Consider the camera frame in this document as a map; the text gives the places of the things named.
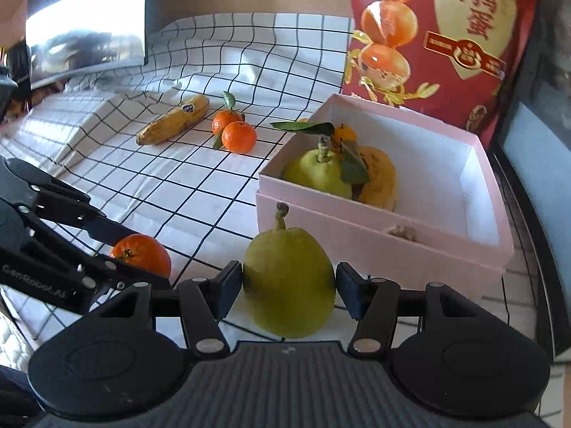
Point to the tangerine with green leaf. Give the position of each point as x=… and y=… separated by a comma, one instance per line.
x=223, y=118

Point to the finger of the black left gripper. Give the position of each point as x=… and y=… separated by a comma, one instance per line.
x=38, y=262
x=25, y=185

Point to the dark framed panel right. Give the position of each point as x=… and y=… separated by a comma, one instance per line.
x=532, y=148

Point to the yellow banana with sticker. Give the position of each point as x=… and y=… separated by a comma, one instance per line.
x=177, y=121

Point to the black monitor screen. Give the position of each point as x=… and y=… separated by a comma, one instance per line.
x=69, y=37

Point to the tangerine with leaves in box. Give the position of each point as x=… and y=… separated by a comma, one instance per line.
x=342, y=140

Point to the red snack bag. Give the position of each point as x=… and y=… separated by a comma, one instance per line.
x=452, y=60

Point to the green pear in box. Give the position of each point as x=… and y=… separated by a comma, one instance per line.
x=319, y=169

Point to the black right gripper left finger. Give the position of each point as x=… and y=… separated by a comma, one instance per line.
x=204, y=302

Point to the small orange tangerine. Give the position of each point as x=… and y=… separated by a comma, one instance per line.
x=143, y=252

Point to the orange tangerine front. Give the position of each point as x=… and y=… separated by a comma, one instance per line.
x=239, y=137

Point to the green pear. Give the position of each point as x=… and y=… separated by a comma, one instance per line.
x=288, y=280
x=319, y=169

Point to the black white grid tablecloth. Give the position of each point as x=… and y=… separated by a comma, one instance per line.
x=195, y=200

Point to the pink cardboard box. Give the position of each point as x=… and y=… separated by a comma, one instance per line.
x=449, y=225

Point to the yellow banana in box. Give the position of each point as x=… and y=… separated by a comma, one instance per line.
x=381, y=190

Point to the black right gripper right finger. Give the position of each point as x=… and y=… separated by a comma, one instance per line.
x=373, y=303

